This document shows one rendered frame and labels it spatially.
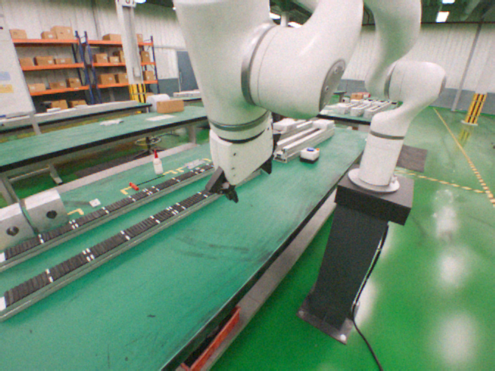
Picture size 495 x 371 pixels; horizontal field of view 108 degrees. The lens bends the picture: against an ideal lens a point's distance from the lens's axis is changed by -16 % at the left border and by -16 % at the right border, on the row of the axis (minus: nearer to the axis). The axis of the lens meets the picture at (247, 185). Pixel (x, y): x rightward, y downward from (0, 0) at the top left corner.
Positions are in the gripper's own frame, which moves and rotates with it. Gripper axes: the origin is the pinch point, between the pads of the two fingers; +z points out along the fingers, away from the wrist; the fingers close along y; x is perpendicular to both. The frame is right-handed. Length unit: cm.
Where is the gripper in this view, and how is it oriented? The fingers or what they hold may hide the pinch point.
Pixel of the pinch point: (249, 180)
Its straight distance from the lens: 42.7
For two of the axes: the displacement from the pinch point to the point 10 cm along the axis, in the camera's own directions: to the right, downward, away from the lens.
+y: -7.2, 6.2, -3.1
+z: 0.9, 5.2, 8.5
